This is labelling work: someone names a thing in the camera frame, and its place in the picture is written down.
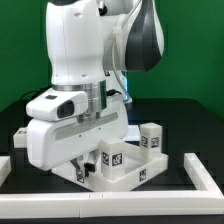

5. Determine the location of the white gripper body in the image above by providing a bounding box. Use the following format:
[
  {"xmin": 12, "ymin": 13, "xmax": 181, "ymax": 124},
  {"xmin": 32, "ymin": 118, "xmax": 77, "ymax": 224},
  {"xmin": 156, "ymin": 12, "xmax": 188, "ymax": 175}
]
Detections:
[{"xmin": 26, "ymin": 88, "xmax": 128, "ymax": 170}]

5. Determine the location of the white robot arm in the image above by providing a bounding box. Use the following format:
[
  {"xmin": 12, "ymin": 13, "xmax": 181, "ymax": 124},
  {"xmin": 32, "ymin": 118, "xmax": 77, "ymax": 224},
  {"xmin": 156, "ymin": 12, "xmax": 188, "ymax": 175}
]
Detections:
[{"xmin": 26, "ymin": 0, "xmax": 164, "ymax": 170}]

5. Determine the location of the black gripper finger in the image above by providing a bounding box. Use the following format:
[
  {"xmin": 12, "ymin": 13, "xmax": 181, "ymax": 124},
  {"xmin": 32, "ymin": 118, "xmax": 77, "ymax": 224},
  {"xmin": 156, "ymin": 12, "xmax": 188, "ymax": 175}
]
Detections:
[
  {"xmin": 84, "ymin": 163, "xmax": 96, "ymax": 177},
  {"xmin": 70, "ymin": 159, "xmax": 82, "ymax": 172}
]

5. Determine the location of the white L-shaped obstacle wall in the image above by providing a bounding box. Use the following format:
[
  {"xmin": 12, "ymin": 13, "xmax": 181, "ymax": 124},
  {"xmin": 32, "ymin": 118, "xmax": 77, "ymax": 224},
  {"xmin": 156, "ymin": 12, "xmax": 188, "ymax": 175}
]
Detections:
[{"xmin": 0, "ymin": 153, "xmax": 224, "ymax": 219}]

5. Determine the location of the white wall piece left edge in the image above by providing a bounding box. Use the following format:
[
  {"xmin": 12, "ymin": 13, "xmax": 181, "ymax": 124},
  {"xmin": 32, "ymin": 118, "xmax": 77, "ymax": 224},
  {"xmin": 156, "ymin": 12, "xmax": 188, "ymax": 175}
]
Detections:
[{"xmin": 0, "ymin": 156, "xmax": 11, "ymax": 187}]

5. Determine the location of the white square tabletop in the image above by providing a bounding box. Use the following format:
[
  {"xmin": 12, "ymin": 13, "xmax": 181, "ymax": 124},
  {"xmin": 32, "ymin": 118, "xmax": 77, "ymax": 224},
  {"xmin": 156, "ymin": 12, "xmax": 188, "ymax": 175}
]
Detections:
[{"xmin": 52, "ymin": 142, "xmax": 168, "ymax": 192}]

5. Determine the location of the black cable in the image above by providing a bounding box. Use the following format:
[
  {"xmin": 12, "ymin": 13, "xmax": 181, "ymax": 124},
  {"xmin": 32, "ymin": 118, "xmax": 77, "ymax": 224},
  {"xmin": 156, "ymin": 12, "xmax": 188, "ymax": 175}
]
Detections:
[{"xmin": 19, "ymin": 87, "xmax": 51, "ymax": 101}]

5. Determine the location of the white plate with fiducial tags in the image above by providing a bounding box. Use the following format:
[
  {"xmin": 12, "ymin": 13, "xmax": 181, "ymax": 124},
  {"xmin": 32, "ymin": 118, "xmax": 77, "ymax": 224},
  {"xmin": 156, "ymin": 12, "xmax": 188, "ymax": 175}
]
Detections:
[{"xmin": 125, "ymin": 125, "xmax": 140, "ymax": 141}]

